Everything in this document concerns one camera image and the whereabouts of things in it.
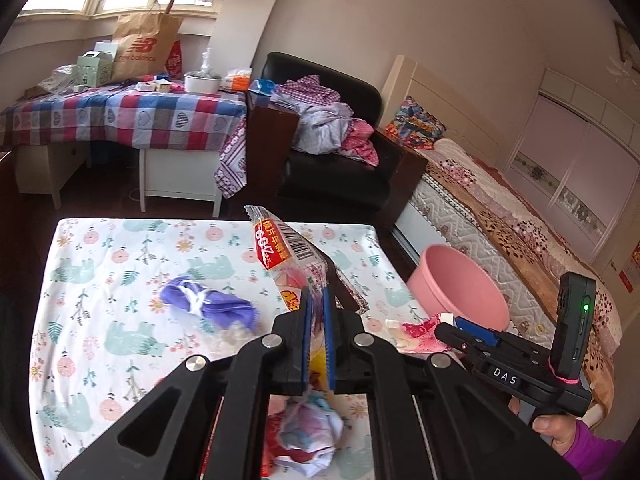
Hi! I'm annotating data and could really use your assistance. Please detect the dark wooden cabinet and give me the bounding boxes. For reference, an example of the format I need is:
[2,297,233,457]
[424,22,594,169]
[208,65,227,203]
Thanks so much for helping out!
[245,93,298,209]

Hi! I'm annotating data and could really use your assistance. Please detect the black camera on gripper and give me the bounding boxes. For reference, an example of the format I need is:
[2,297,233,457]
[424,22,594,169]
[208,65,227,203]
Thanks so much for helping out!
[549,272,597,384]

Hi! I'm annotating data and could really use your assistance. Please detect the white foam fruit net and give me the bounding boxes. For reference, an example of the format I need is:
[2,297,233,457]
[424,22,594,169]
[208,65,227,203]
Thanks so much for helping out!
[202,320,256,356]

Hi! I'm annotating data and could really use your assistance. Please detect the white round container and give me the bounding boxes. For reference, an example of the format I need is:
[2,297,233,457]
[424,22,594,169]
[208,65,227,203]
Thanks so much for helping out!
[184,73,221,94]

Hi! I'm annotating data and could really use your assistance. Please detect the clear candy snack bag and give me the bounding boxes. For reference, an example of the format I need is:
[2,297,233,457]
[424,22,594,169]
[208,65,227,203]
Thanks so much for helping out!
[245,205,366,391]

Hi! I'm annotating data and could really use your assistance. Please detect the green paper gift box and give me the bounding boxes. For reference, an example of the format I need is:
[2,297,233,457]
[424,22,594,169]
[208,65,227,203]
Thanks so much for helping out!
[76,51,113,88]

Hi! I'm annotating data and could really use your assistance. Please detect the white wardrobe sliding doors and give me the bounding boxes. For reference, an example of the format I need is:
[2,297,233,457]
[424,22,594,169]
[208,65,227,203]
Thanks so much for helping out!
[504,68,639,280]

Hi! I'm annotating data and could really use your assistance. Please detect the pink plastic trash bin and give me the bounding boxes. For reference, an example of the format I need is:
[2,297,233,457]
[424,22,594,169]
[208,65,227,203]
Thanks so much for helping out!
[407,244,510,330]

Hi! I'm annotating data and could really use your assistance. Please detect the brown New Balance paper bag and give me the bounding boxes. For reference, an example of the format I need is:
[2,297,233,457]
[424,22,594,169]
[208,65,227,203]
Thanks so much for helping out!
[112,11,182,82]

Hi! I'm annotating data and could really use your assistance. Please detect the pink paper cup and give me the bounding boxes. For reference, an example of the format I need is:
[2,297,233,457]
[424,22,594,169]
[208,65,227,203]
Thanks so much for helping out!
[385,313,454,356]

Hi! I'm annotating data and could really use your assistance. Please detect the plaid checkered tablecloth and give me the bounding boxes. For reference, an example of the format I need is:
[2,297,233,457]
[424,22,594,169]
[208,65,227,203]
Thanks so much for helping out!
[1,84,247,198]

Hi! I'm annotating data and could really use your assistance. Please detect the pile of clothes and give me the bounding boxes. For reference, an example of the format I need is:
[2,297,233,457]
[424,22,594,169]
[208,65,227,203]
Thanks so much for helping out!
[271,74,378,167]

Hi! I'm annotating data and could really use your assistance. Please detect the red plastic snack bag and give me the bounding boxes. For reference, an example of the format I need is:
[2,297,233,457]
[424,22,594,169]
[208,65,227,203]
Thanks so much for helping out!
[198,415,281,480]

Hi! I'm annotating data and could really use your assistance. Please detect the black leather armchair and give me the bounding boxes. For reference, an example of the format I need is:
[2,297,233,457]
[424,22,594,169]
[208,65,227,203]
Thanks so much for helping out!
[262,52,390,216]

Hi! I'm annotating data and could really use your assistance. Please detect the person's right hand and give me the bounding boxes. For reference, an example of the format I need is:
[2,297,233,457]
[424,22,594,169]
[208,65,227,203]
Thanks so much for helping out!
[530,414,577,455]

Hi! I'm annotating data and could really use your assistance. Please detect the colourful comic pillow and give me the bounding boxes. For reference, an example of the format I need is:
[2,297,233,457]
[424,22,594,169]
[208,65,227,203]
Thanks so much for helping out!
[383,96,447,151]

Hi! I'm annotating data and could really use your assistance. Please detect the bed with floral blanket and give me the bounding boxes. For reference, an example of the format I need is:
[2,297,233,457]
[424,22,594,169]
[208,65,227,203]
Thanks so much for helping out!
[377,54,624,416]

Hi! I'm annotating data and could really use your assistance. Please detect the purple plastic bag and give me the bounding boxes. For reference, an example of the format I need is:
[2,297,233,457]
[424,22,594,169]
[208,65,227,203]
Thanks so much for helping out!
[160,276,258,330]

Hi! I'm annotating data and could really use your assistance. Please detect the orange tissue box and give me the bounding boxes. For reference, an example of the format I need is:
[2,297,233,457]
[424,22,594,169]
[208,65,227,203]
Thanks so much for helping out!
[219,67,252,92]

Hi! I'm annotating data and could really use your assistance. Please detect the floral bear tablecloth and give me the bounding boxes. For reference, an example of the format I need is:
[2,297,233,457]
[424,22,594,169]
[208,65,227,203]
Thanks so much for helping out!
[29,218,427,479]

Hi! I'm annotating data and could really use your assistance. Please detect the red wall calendar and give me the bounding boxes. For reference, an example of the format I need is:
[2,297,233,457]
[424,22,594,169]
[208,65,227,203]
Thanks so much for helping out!
[618,243,640,294]

